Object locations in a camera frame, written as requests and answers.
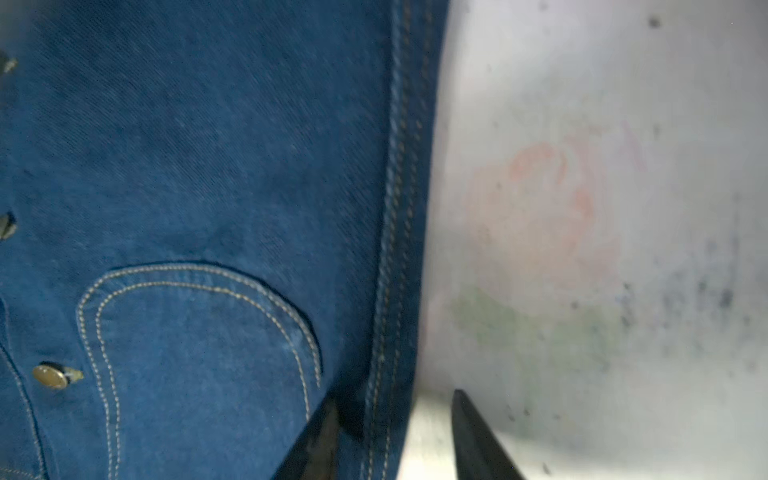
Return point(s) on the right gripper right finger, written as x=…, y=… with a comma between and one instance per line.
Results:
x=478, y=453

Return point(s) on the dark navy denim skirt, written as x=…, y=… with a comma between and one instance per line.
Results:
x=212, y=218

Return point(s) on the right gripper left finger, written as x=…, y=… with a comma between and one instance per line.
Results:
x=314, y=454

